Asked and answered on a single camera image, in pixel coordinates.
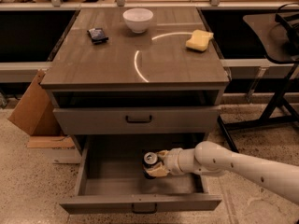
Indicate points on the blue pepsi can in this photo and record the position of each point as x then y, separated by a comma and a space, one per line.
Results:
149, 160

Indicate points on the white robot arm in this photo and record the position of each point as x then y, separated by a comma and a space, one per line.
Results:
209, 158

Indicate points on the open grey middle drawer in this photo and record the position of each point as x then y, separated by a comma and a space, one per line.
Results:
111, 178

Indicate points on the white ceramic bowl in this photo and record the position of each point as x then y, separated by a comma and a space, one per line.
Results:
138, 19

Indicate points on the black lower drawer handle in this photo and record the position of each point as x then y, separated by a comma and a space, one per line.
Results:
144, 208

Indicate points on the wooden plank on floor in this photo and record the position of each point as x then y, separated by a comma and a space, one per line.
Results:
50, 142

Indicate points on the brown cardboard box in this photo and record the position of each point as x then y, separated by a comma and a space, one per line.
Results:
33, 113

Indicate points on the yellow sponge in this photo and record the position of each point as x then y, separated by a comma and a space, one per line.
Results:
199, 40

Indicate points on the grey drawer cabinet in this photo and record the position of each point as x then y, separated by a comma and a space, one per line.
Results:
152, 69

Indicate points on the grey upper drawer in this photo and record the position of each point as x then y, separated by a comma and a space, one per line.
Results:
199, 119

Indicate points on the dark blue snack packet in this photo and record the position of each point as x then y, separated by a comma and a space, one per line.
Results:
97, 35

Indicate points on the black stand with wheels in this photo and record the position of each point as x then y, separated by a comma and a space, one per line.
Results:
279, 34

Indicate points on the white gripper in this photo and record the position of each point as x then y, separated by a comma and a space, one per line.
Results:
173, 161

